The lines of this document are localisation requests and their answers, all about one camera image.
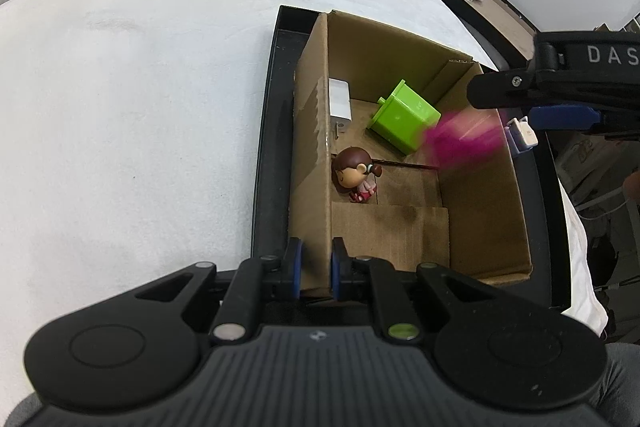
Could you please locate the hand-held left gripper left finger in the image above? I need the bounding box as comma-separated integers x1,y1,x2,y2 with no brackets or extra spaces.
135,237,303,349

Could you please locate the brown-haired doll figure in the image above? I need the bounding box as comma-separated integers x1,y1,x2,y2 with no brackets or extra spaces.
331,146,385,204

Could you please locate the magenta toy figure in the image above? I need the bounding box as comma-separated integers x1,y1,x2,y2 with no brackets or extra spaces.
424,109,503,172

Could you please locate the green cube toy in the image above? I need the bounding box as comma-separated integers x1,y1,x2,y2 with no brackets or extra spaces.
367,79,442,155

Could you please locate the white cube toy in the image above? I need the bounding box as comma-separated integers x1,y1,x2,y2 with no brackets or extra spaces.
327,78,352,140

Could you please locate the black tray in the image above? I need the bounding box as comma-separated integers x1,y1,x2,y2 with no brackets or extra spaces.
250,4,573,308

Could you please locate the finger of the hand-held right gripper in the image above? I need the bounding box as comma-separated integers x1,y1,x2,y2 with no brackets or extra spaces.
529,103,603,132
467,66,556,110

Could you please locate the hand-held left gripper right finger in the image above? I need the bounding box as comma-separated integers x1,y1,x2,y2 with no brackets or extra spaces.
330,237,506,349

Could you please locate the low brown side table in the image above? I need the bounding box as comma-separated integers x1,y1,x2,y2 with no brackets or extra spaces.
422,0,538,68

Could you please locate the cardboard box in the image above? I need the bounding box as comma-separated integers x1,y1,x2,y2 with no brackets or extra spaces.
289,9,533,300

